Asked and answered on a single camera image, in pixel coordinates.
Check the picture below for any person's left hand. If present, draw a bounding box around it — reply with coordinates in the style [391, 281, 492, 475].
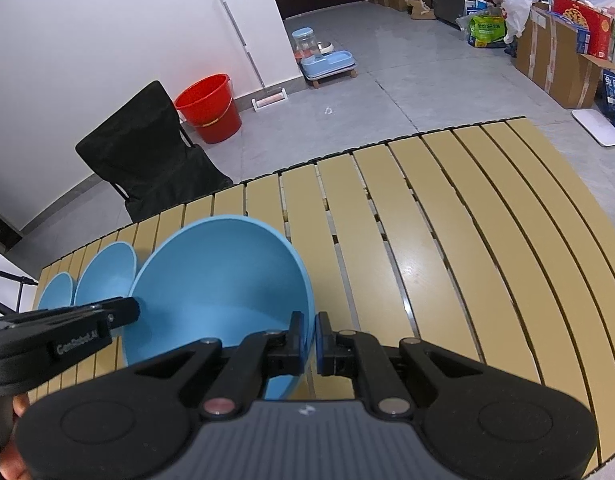
[0, 394, 32, 480]

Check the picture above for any blue pet water dispenser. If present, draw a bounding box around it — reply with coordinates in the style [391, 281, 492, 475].
[292, 27, 359, 90]

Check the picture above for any white plastic bag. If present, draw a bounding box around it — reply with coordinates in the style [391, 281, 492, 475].
[501, 0, 539, 43]

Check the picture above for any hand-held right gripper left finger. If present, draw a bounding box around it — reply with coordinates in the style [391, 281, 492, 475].
[107, 311, 305, 418]

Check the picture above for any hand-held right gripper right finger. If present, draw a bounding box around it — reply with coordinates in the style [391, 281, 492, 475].
[315, 312, 508, 418]

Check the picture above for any red bucket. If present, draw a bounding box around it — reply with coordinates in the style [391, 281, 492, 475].
[174, 73, 242, 145]

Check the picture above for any deep blue bowl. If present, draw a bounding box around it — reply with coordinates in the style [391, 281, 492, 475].
[122, 215, 317, 401]
[37, 272, 77, 313]
[74, 241, 138, 337]

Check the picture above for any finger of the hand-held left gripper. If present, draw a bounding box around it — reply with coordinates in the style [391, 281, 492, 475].
[74, 297, 140, 335]

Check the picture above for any white flat mop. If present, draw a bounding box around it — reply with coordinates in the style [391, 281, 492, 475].
[210, 0, 288, 112]

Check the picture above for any large cardboard box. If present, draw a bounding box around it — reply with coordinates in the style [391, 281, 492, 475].
[516, 2, 615, 109]

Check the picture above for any tan cat scratcher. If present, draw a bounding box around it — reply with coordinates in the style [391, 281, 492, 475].
[405, 0, 435, 21]

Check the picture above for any white flat scale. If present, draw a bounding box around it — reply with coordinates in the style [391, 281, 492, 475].
[572, 107, 615, 148]

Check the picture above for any black folding chair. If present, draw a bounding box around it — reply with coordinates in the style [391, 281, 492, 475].
[74, 80, 234, 223]

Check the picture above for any red gift box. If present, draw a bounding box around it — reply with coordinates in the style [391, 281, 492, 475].
[552, 0, 614, 58]

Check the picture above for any green pet food bag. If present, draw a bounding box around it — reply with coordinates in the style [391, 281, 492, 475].
[468, 14, 507, 48]

